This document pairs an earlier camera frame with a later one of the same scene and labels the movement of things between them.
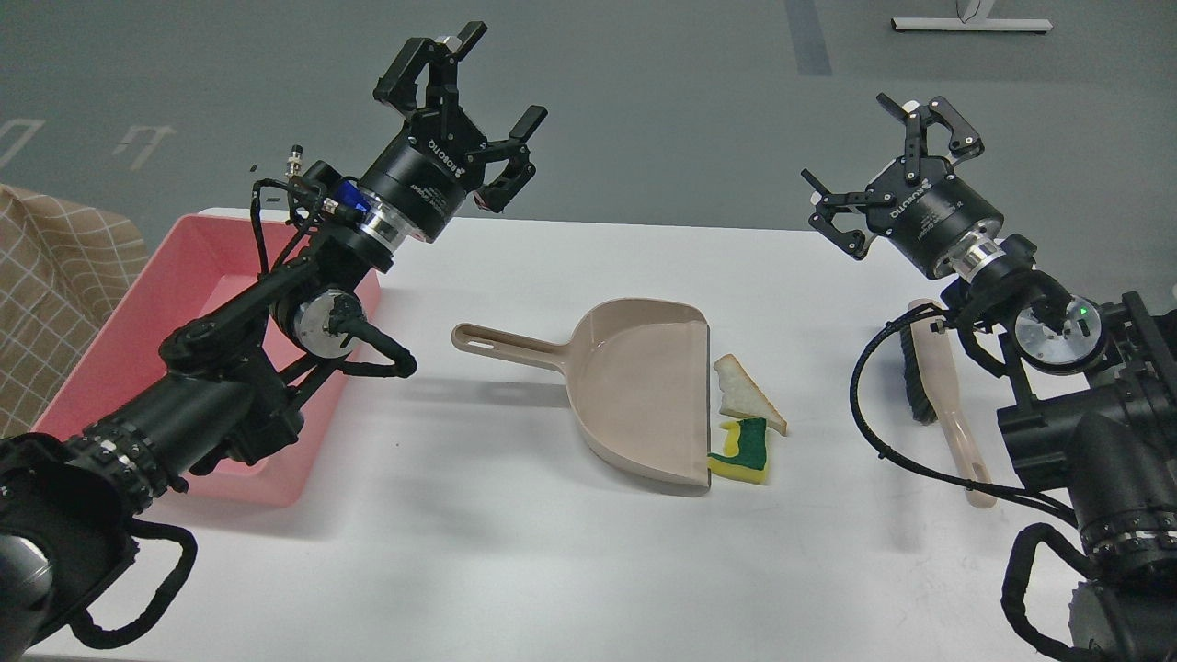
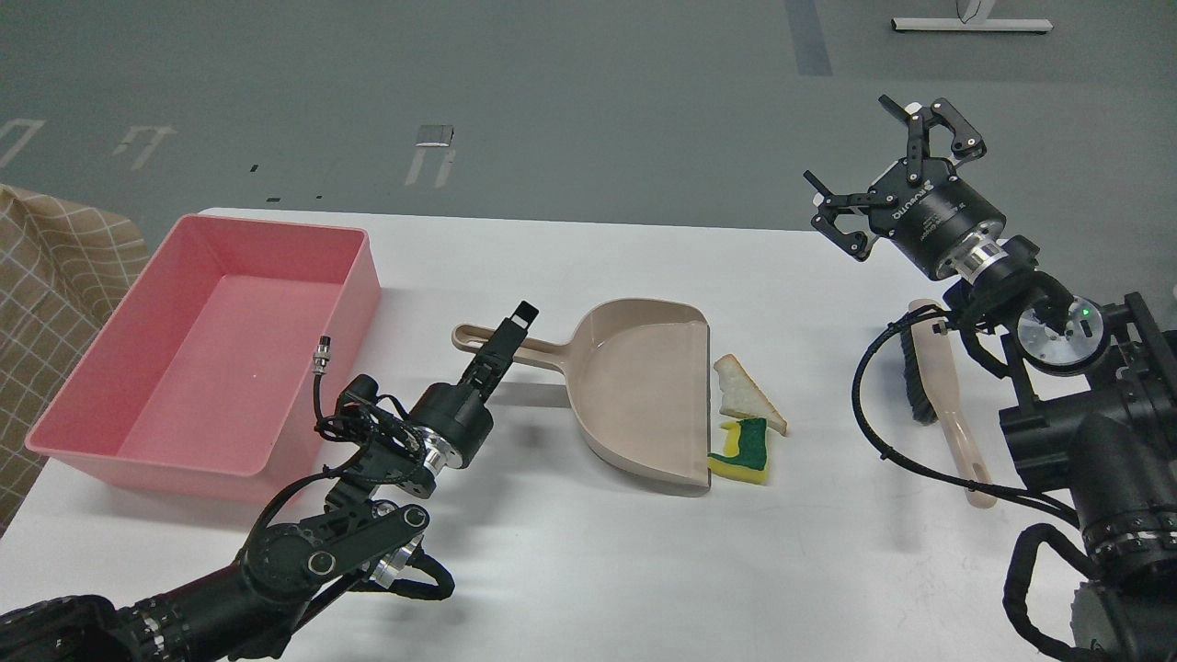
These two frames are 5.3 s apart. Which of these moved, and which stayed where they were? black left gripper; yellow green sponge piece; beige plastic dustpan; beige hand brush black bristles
Moved: black left gripper
Stayed: beige hand brush black bristles; beige plastic dustpan; yellow green sponge piece
